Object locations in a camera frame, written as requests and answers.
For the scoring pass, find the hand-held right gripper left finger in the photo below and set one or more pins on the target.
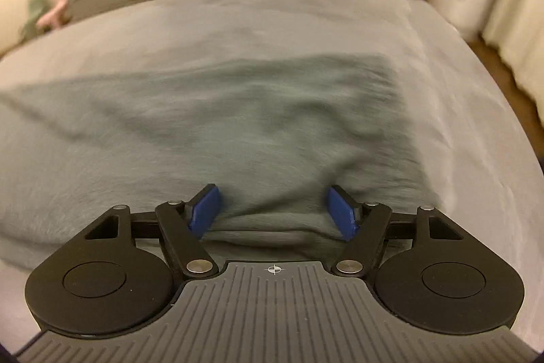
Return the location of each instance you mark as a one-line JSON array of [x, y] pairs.
[[205, 210]]

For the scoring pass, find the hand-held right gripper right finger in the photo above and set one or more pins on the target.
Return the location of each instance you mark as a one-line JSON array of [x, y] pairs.
[[342, 214]]

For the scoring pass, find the bed with grey sheet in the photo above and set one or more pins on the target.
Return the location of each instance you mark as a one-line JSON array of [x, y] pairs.
[[297, 22]]

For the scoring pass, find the pink plastic chair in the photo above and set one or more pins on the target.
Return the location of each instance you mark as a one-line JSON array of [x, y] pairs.
[[57, 12]]

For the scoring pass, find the green plastic chair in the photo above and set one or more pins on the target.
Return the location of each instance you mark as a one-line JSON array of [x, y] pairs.
[[36, 8]]

